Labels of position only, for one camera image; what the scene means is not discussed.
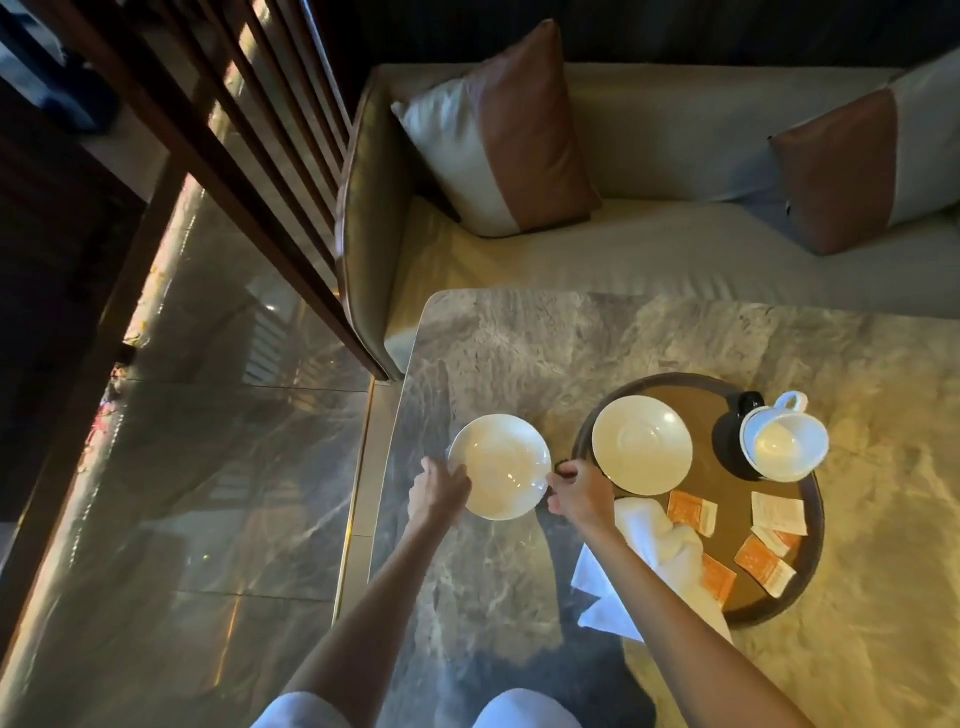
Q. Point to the person's right hand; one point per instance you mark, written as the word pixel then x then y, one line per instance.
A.
pixel 586 496

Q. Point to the person's left hand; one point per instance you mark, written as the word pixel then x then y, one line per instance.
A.
pixel 436 493

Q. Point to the person's left fingers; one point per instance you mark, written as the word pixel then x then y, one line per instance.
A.
pixel 457 475

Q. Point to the person's right fingers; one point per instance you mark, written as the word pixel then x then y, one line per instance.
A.
pixel 561 480

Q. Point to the white saucer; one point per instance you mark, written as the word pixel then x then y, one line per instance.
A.
pixel 642 445
pixel 501 465

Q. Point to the person's left forearm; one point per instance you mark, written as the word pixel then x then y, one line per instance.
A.
pixel 375 615

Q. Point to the person's right forearm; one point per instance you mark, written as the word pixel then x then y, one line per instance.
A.
pixel 675 630

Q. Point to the white cloth napkin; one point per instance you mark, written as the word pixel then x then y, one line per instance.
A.
pixel 660 536

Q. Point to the round brown tray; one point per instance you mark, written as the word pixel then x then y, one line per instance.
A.
pixel 709 420

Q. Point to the black cup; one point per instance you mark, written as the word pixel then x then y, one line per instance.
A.
pixel 729 439

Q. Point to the white cup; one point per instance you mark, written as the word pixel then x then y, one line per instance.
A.
pixel 784 444

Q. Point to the small orange and white sachet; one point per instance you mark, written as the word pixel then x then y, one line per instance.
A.
pixel 780 540

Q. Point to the person's white clothing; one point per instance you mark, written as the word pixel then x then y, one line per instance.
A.
pixel 289 712
pixel 516 711

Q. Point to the beige sofa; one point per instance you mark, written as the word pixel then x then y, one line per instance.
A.
pixel 675 247

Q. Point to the brown and white cushion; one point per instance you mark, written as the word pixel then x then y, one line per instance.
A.
pixel 855 161
pixel 517 142

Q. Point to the dark wooden slatted screen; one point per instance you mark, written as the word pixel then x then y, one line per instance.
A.
pixel 247 142

